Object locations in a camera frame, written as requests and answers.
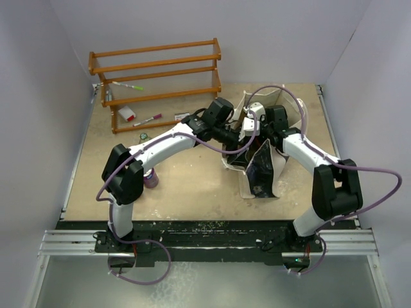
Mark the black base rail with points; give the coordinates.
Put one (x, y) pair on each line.
(208, 241)

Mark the small white red label card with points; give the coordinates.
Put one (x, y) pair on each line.
(181, 116)

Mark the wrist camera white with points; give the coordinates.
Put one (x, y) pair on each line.
(248, 127)
(256, 109)

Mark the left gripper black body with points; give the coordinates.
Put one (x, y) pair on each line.
(228, 138)

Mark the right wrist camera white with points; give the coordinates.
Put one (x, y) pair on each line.
(256, 109)

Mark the wooden shelf rack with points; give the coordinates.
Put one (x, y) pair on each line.
(177, 78)

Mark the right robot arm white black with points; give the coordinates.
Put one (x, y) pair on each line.
(336, 187)

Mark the purple soda can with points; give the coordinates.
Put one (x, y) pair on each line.
(150, 179)

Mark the clear bottle green cap left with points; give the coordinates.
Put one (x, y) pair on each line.
(144, 137)

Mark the grey metal clips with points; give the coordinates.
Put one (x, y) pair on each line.
(108, 95)

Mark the white red eraser box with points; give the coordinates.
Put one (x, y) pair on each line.
(126, 113)

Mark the purple capped marker pen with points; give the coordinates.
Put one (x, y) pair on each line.
(158, 116)

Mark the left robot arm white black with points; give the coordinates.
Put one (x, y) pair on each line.
(123, 174)

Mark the cream canvas tote bag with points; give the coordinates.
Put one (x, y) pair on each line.
(259, 174)

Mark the green capped marker pen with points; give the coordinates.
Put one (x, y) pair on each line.
(128, 86)

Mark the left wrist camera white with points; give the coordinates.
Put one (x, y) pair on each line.
(248, 127)

